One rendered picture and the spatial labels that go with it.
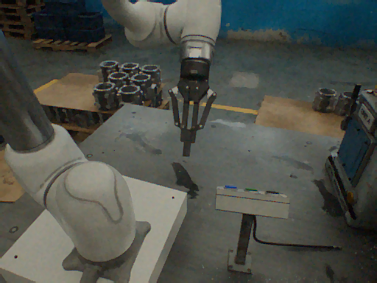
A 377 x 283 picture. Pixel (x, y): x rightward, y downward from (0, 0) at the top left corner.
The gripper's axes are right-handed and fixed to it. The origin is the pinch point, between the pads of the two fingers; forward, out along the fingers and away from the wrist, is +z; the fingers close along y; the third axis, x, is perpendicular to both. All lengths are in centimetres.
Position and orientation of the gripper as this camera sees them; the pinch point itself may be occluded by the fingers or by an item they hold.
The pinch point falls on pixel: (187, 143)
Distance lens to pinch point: 71.3
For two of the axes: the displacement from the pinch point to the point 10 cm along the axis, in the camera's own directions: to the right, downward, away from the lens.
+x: 1.3, 0.5, 9.9
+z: -1.0, 9.9, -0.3
